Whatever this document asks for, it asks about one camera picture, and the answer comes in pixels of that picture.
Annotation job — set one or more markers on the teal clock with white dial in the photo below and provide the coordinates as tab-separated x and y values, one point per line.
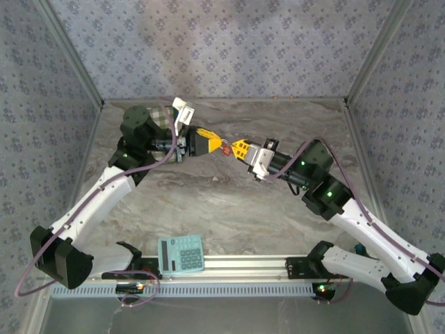
359	250

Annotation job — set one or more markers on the green white checked cloth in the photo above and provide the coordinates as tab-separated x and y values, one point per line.
160	116

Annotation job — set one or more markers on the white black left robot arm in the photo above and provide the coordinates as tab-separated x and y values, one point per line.
94	205

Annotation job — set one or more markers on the aluminium frame bar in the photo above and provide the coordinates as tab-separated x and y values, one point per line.
94	121
353	121

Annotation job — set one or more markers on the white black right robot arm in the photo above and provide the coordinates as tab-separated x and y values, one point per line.
375	236

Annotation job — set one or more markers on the light blue calculator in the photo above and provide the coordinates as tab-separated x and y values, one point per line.
180	255

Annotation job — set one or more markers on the red key tag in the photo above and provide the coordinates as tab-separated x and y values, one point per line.
225	151

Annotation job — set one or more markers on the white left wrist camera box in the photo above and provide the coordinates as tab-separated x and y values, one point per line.
182	111

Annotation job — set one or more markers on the aluminium mounting rail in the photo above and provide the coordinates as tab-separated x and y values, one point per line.
243	266

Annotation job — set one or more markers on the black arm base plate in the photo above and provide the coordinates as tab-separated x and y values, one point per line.
295	269
155	275

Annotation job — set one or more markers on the black controller board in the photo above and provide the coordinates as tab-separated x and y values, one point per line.
323	289
130	287

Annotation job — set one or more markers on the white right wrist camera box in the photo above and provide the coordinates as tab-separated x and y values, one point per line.
262	160

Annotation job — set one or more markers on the aluminium corner post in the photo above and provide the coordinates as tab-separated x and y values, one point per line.
379	52
74	59

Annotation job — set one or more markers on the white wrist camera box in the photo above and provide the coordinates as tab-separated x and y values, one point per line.
262	160
182	111

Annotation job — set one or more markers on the silver metal keyring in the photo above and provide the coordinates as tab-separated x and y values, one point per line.
221	143

